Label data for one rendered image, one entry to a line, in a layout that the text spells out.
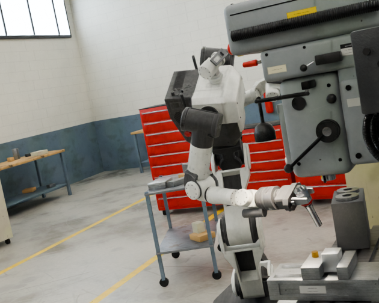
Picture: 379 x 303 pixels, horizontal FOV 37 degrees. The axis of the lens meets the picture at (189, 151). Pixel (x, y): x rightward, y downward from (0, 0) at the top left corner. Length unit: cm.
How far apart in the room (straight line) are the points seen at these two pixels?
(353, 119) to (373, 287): 50
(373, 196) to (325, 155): 193
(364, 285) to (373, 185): 193
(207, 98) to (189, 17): 975
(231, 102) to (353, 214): 64
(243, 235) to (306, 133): 83
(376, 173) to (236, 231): 140
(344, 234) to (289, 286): 47
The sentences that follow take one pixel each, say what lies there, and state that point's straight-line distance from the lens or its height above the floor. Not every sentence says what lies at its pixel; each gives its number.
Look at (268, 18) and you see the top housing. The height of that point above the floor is 182.
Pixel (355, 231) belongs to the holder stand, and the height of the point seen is 101.
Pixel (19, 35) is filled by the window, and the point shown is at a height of 321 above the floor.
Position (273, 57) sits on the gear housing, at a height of 170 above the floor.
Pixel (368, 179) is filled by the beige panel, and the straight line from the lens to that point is 369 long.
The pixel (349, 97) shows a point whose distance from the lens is 174.
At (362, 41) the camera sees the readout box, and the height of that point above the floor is 170.
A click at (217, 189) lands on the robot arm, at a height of 124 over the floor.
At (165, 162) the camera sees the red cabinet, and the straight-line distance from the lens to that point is 739.
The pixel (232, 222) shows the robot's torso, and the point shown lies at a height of 104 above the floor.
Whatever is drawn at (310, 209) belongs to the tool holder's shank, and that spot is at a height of 115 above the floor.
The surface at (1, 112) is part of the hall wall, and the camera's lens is 1131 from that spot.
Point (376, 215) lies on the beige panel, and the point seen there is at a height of 65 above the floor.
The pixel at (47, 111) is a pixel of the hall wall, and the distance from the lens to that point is 1225.
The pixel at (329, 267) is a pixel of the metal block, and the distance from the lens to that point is 187.
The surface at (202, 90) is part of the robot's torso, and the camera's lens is 235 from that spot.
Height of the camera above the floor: 167
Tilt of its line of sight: 7 degrees down
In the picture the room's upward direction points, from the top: 11 degrees counter-clockwise
